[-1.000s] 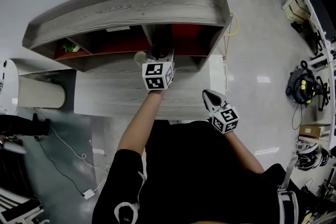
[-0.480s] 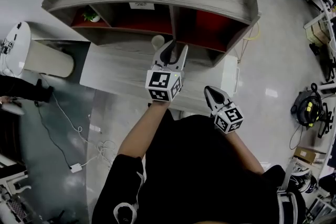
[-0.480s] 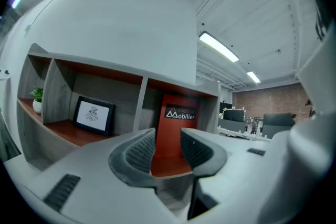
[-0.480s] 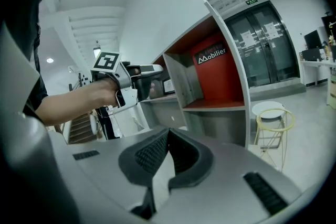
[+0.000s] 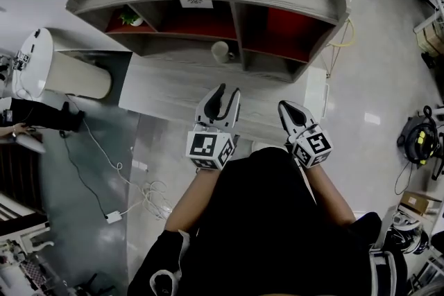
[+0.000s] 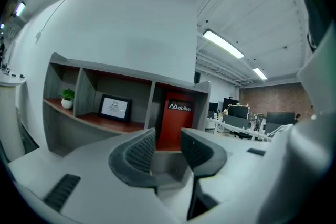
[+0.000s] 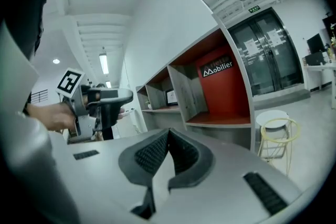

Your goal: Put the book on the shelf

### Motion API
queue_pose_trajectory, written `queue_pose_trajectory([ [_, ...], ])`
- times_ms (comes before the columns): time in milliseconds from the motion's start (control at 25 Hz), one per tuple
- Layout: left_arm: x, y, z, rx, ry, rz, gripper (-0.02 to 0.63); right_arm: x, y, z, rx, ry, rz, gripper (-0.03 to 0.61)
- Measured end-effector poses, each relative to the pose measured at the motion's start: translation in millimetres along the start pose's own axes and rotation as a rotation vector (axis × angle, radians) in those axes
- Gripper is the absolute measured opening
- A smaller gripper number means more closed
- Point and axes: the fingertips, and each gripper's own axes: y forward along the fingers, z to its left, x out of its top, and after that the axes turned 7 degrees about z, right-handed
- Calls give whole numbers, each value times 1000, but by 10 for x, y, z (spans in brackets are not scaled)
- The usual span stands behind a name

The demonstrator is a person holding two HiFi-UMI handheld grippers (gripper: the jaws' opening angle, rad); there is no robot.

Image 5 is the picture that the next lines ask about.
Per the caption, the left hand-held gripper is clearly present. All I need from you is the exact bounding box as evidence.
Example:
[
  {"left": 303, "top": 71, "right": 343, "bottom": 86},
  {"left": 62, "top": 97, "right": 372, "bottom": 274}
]
[{"left": 186, "top": 82, "right": 242, "bottom": 172}]

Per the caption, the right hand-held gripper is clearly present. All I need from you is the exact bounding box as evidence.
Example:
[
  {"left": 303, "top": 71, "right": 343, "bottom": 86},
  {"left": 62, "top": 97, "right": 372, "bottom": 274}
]
[{"left": 277, "top": 100, "right": 334, "bottom": 171}]

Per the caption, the person's left forearm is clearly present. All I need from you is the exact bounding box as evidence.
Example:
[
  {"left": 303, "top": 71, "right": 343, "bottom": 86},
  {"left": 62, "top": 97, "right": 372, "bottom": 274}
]
[{"left": 164, "top": 166, "right": 223, "bottom": 234}]

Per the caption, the person's right forearm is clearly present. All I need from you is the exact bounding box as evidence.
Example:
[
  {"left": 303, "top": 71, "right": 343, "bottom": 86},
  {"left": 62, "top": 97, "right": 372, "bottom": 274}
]
[{"left": 305, "top": 162, "right": 357, "bottom": 227}]

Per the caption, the beige mug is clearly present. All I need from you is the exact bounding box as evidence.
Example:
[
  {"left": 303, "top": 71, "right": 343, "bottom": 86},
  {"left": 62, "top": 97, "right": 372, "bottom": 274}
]
[{"left": 211, "top": 40, "right": 235, "bottom": 64}]

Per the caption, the white printed card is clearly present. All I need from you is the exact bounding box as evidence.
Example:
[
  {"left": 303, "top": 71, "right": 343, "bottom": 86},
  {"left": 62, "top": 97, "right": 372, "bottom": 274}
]
[{"left": 179, "top": 0, "right": 214, "bottom": 10}]

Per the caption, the person's black clothing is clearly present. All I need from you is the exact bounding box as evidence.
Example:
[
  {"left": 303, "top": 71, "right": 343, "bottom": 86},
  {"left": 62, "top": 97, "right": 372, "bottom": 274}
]
[{"left": 127, "top": 145, "right": 383, "bottom": 296}]

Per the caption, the small green potted plant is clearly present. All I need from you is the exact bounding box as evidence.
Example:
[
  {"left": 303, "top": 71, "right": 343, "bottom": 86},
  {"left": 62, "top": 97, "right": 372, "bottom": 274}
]
[{"left": 119, "top": 8, "right": 144, "bottom": 27}]

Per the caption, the black and yellow vacuum cleaner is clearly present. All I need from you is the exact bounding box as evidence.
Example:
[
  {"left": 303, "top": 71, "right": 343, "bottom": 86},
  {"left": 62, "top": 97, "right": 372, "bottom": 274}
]
[{"left": 396, "top": 105, "right": 444, "bottom": 181}]

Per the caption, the brown cardboard box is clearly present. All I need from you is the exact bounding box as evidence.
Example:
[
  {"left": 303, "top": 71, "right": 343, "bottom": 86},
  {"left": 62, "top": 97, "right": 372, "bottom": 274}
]
[{"left": 401, "top": 190, "right": 442, "bottom": 216}]

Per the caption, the white cylindrical air conditioner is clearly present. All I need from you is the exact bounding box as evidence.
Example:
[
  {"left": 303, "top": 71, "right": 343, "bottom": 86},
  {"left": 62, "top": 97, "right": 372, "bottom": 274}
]
[{"left": 12, "top": 27, "right": 113, "bottom": 101}]

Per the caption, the dark wooden cabinet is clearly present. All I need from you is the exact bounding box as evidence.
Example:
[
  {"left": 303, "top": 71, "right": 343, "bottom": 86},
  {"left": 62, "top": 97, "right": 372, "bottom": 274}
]
[{"left": 0, "top": 141, "right": 48, "bottom": 219}]

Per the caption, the yellow cable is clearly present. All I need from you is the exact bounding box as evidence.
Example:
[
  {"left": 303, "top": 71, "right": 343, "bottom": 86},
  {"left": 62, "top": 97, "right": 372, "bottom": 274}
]
[{"left": 327, "top": 17, "right": 356, "bottom": 48}]

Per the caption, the white cable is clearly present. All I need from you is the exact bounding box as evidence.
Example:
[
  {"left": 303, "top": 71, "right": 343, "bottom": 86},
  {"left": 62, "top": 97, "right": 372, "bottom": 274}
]
[{"left": 65, "top": 95, "right": 173, "bottom": 222}]

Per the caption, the black cable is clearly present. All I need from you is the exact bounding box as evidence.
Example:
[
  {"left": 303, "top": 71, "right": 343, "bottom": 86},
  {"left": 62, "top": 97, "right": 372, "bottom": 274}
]
[{"left": 58, "top": 130, "right": 109, "bottom": 220}]

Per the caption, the grey backpack strap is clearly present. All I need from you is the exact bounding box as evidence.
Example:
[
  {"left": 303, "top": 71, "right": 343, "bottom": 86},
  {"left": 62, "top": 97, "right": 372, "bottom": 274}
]
[{"left": 369, "top": 248, "right": 407, "bottom": 296}]

